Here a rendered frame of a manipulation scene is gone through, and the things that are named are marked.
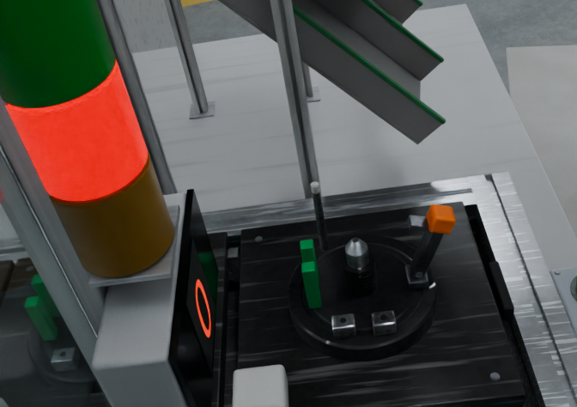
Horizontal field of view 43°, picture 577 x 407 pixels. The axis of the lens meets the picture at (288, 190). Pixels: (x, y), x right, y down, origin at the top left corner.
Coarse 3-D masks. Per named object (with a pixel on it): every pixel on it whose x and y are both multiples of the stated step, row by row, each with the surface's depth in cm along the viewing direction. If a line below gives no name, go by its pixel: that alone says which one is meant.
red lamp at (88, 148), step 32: (96, 96) 30; (128, 96) 32; (32, 128) 30; (64, 128) 30; (96, 128) 30; (128, 128) 32; (32, 160) 32; (64, 160) 31; (96, 160) 31; (128, 160) 32; (64, 192) 32; (96, 192) 32
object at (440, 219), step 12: (432, 204) 63; (408, 216) 64; (420, 216) 64; (432, 216) 62; (444, 216) 62; (420, 228) 63; (432, 228) 63; (444, 228) 63; (432, 240) 64; (420, 252) 65; (432, 252) 65; (420, 264) 66; (420, 276) 67
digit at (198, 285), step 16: (192, 240) 41; (192, 256) 40; (192, 272) 40; (192, 288) 39; (208, 288) 43; (192, 304) 38; (208, 304) 42; (192, 320) 38; (208, 320) 42; (208, 336) 41; (208, 352) 41
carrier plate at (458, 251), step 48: (240, 240) 78; (288, 240) 77; (240, 288) 73; (480, 288) 69; (240, 336) 69; (288, 336) 68; (432, 336) 65; (480, 336) 65; (288, 384) 64; (336, 384) 63; (384, 384) 62; (432, 384) 62; (480, 384) 61
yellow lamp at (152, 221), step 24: (144, 168) 34; (120, 192) 33; (144, 192) 34; (72, 216) 33; (96, 216) 33; (120, 216) 33; (144, 216) 34; (168, 216) 36; (72, 240) 35; (96, 240) 34; (120, 240) 34; (144, 240) 35; (168, 240) 36; (96, 264) 35; (120, 264) 35; (144, 264) 35
